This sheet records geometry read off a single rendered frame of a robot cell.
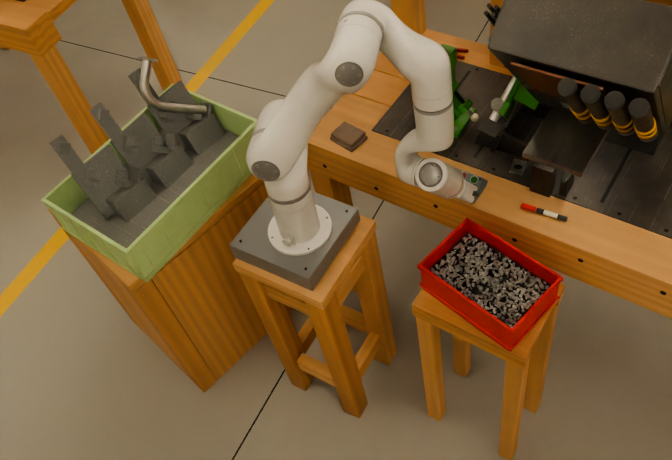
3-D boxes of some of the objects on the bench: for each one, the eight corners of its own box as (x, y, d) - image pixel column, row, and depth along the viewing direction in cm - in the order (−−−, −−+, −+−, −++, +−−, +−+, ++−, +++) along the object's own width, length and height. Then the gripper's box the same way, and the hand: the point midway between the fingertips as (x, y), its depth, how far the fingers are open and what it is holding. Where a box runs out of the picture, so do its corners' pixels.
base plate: (732, 265, 177) (735, 260, 175) (371, 134, 226) (371, 129, 225) (775, 157, 196) (778, 152, 194) (434, 57, 246) (434, 53, 244)
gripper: (480, 179, 178) (496, 188, 194) (429, 160, 185) (449, 171, 201) (469, 206, 178) (486, 213, 195) (418, 186, 185) (439, 195, 201)
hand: (465, 191), depth 196 cm, fingers closed
